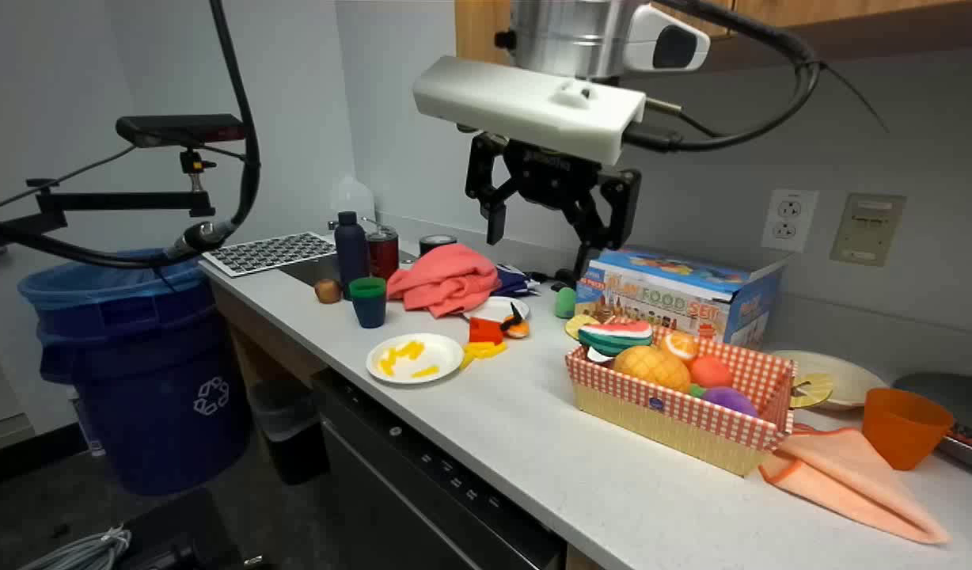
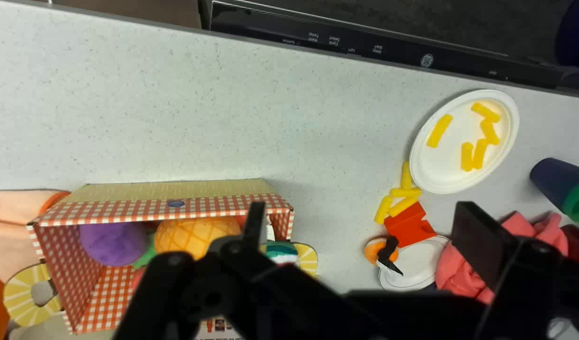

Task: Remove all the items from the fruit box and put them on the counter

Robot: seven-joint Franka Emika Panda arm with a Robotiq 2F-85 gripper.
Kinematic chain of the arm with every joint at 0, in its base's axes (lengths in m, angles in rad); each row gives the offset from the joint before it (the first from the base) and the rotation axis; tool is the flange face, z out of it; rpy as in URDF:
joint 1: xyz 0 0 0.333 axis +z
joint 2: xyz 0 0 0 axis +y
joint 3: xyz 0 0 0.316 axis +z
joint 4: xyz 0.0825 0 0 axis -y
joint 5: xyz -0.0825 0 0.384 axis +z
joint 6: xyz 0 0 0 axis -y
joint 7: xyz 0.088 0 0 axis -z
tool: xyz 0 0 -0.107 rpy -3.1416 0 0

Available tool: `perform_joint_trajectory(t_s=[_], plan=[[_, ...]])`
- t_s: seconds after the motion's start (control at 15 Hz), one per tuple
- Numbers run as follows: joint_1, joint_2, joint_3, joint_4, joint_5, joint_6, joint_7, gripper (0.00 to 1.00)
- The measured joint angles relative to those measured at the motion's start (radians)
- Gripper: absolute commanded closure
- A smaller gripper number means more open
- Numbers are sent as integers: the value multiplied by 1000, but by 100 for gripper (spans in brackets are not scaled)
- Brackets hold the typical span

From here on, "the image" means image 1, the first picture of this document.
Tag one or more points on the loose yellow plastic fries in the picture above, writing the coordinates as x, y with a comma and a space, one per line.
484, 348

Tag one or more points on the beige paper plate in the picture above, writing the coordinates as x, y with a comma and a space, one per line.
853, 377

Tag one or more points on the red toy fries holder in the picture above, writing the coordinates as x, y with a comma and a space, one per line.
484, 331

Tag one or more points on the pink cloth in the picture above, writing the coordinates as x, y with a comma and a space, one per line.
441, 280

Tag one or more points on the green and blue cup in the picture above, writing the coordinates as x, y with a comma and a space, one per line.
367, 304

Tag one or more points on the dark blue bottle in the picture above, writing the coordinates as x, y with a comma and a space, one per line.
351, 255

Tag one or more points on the orange plastic cup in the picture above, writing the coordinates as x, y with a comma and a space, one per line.
906, 428

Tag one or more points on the blue recycling bin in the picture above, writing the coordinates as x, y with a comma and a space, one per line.
148, 368

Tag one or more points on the plush watermelon slice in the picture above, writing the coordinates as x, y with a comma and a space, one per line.
616, 338

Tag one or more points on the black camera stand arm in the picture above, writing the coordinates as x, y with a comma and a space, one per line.
116, 200

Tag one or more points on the beige wall plate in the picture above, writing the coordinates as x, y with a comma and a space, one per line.
869, 228

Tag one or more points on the small orange black toy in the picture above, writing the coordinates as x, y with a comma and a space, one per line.
517, 321

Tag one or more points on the green plush lime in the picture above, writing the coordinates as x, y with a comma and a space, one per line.
565, 304

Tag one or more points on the dark inset sink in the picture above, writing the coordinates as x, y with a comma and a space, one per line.
955, 398

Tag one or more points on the red checkered fruit box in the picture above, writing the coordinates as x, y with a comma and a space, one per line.
664, 423

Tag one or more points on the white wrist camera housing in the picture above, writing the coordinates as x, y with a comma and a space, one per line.
525, 99

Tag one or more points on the wooden wall cabinet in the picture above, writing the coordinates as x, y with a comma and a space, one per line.
876, 21

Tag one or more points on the white power outlet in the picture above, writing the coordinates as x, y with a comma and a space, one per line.
788, 220

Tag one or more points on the dark round can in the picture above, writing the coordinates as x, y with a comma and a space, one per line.
438, 246

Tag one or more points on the peach cloth napkin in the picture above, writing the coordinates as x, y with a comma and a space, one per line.
853, 486

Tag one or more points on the blue toy food set box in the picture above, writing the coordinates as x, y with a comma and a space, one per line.
694, 289

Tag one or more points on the orange toy fruit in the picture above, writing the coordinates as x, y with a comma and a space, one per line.
654, 368

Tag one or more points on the plush orange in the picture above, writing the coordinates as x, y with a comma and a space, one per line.
713, 373

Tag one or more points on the wooden base cabinet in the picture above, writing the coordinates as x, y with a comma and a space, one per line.
240, 338

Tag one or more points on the yellow toy fry piece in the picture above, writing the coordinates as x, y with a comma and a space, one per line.
410, 348
387, 365
429, 373

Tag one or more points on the dark red jar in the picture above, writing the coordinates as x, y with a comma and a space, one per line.
383, 255

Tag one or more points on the dark blue cloth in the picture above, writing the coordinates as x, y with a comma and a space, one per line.
515, 282

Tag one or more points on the small black waste bin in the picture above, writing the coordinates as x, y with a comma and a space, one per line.
288, 428

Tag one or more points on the purple plush fruit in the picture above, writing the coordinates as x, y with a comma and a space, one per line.
733, 401

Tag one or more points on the small brown ball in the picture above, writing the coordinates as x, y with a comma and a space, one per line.
326, 293

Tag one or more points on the yellow toy lemon slice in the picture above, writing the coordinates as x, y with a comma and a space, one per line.
813, 395

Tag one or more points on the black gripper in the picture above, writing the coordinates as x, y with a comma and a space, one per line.
552, 175

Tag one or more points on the black stereo camera bar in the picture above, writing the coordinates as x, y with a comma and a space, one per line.
178, 131

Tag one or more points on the grey grid tray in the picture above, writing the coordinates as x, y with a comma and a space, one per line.
266, 255

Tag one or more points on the black dishwasher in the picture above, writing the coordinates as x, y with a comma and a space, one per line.
401, 495

